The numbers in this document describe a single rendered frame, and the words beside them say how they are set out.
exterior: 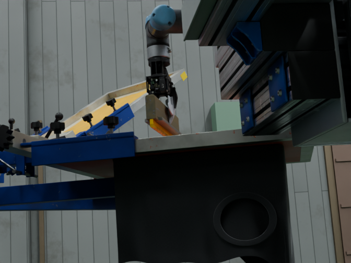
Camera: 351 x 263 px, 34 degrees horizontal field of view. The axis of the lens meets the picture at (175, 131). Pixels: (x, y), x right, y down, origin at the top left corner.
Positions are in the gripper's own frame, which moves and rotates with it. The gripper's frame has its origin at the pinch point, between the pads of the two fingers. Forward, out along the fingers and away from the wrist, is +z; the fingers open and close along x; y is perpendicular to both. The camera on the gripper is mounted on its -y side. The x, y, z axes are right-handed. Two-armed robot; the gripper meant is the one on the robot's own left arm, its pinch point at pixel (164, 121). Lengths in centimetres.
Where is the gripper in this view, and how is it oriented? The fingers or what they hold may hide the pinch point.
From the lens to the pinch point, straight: 185.7
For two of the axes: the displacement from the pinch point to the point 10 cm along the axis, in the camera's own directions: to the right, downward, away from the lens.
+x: 9.8, -1.0, -1.9
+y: -2.0, -1.7, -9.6
